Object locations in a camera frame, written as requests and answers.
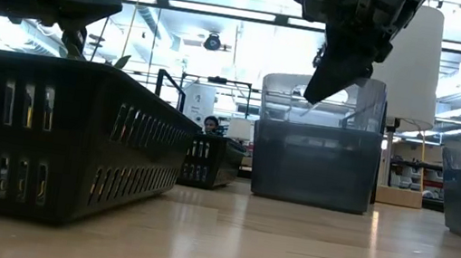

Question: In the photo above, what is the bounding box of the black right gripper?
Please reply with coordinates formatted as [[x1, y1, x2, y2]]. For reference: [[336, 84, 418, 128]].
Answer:
[[285, 0, 429, 120]]

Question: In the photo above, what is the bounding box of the black ceiling spotlight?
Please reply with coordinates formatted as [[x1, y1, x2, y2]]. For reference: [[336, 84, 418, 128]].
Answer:
[[312, 40, 328, 70]]

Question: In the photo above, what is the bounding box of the green plant leaf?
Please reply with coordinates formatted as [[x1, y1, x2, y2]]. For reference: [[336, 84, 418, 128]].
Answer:
[[111, 53, 132, 72]]

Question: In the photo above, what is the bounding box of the white shade table lamp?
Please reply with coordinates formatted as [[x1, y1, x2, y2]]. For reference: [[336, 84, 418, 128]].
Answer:
[[352, 0, 453, 211]]

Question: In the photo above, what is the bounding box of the small white lamp shade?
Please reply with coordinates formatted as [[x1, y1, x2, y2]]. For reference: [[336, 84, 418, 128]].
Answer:
[[226, 116, 255, 145]]

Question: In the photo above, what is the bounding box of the black slotted plastic basket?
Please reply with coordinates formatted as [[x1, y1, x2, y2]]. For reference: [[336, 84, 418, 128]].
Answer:
[[176, 129, 249, 195], [0, 48, 210, 245]]

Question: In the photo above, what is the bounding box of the black ceiling track beam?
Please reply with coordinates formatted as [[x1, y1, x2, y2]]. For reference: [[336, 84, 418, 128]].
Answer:
[[98, 0, 461, 55]]

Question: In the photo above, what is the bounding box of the background storage rack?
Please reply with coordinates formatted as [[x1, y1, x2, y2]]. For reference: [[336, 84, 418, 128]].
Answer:
[[383, 157, 451, 212]]

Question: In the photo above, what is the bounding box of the person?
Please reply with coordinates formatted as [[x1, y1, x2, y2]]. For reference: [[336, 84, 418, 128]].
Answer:
[[201, 114, 223, 137]]

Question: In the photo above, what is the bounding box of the white board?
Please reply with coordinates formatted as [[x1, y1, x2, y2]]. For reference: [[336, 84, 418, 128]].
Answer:
[[179, 81, 218, 129]]

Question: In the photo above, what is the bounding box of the round black ceiling camera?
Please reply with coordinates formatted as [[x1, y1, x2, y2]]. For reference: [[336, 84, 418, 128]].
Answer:
[[202, 31, 224, 53]]

